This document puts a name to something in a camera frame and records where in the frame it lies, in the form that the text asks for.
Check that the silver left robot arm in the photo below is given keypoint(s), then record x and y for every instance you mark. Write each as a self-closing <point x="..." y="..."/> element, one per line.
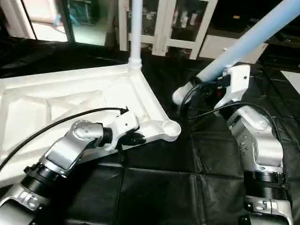
<point x="61" y="154"/>

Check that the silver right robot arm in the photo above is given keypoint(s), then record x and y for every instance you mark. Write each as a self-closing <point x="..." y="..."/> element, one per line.
<point x="260" y="145"/>

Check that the black table mat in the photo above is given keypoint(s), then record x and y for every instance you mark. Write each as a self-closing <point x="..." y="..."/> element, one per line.
<point x="187" y="187"/>

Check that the white plastic table top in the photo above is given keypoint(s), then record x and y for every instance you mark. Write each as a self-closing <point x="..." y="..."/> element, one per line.
<point x="70" y="103"/>

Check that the white glass door cabinet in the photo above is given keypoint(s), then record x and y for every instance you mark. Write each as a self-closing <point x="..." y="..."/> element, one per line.
<point x="168" y="23"/>

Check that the teal plastic stool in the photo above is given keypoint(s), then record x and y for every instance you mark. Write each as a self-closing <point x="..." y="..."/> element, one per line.
<point x="82" y="9"/>

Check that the white plastic table leg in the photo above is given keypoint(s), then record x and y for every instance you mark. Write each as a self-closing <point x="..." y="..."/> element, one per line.
<point x="136" y="33"/>
<point x="243" y="44"/>

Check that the white drawer unit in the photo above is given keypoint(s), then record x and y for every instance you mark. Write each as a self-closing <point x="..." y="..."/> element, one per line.
<point x="220" y="47"/>

